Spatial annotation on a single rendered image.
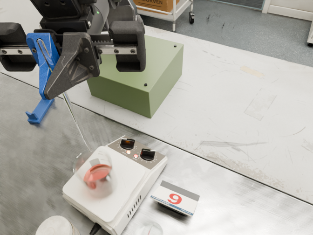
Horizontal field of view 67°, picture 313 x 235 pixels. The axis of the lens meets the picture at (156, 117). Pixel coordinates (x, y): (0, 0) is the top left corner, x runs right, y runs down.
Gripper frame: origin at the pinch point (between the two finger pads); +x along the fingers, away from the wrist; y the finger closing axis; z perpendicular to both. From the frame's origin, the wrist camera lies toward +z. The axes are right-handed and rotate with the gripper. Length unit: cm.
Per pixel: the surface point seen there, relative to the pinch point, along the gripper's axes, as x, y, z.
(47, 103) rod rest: -27.2, -23.9, -33.2
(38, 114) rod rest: -23.2, -25.1, -33.3
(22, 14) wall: -137, -91, -59
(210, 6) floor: -280, 60, -121
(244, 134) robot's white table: -18, 32, -34
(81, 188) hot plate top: 1.7, -4.0, -25.8
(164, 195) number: -0.2, 11.4, -32.2
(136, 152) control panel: -8.8, 5.0, -29.5
